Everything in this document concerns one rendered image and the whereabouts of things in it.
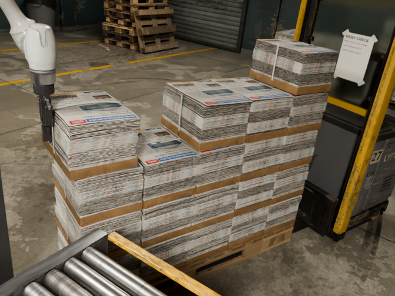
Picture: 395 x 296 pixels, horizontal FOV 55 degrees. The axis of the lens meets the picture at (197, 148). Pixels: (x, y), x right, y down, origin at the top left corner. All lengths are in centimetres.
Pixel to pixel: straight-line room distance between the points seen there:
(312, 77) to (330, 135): 78
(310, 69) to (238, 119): 50
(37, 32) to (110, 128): 42
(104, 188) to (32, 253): 102
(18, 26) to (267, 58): 128
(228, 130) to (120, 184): 59
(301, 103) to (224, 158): 55
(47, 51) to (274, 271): 178
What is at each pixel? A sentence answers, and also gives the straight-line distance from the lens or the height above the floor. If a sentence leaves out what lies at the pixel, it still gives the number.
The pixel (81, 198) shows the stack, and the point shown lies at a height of 74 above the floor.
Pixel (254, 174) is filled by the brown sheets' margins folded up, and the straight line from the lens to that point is 211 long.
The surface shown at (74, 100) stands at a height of 106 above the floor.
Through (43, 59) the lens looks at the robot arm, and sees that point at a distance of 148.
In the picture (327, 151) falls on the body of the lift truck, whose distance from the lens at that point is 288.
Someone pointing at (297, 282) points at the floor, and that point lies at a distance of 247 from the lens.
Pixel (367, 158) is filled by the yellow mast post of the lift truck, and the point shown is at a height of 67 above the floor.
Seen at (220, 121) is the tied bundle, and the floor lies 98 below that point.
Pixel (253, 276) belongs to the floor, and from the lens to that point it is 241.
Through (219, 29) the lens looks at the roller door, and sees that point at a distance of 919.
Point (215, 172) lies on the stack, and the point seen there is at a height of 70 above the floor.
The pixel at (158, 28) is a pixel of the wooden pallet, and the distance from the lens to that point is 815.
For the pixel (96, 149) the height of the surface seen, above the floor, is 95.
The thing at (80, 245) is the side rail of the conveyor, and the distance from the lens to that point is 127.
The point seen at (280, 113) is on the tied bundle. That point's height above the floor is 97.
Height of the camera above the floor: 161
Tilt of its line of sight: 25 degrees down
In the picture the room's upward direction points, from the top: 7 degrees clockwise
